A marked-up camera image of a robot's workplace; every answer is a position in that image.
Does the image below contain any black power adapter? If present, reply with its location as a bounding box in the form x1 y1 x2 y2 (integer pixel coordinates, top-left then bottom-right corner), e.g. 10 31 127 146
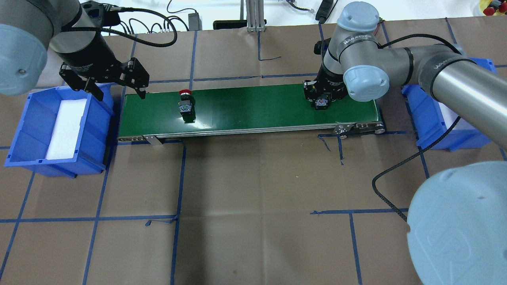
188 12 202 31

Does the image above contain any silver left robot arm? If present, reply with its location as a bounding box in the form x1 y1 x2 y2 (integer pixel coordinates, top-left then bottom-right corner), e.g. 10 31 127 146
0 0 150 101

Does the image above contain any red push button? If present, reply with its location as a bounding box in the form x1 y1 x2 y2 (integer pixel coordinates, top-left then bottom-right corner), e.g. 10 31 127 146
179 89 195 116

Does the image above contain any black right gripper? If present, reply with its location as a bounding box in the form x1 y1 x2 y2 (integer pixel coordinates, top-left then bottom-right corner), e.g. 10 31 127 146
303 65 348 104

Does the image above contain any green conveyor belt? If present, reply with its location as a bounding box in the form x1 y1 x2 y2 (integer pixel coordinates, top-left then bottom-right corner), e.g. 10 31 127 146
118 84 386 144

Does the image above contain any blue bin near left arm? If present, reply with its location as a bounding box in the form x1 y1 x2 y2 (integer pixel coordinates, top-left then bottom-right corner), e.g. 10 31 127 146
5 84 114 178

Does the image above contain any aluminium frame post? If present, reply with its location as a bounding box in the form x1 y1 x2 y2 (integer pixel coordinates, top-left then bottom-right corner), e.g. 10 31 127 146
245 0 266 32

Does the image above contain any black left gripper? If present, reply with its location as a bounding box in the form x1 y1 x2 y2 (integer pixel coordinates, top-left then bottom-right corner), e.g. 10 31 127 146
59 57 150 102

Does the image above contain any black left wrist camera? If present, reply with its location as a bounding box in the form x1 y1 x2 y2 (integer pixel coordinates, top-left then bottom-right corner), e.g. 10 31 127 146
80 1 121 27

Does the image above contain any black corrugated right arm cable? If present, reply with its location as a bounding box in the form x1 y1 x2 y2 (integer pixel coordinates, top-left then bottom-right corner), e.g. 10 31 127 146
372 34 472 222

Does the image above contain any white foam pad bin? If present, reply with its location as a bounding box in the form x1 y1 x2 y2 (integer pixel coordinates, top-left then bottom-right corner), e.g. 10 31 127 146
45 99 87 160
438 102 458 129

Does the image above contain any blue bin near right arm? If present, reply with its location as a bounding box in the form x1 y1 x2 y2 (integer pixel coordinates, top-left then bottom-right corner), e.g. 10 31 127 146
402 53 506 151

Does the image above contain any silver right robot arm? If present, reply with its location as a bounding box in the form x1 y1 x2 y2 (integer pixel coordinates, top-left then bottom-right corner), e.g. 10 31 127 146
303 2 506 285

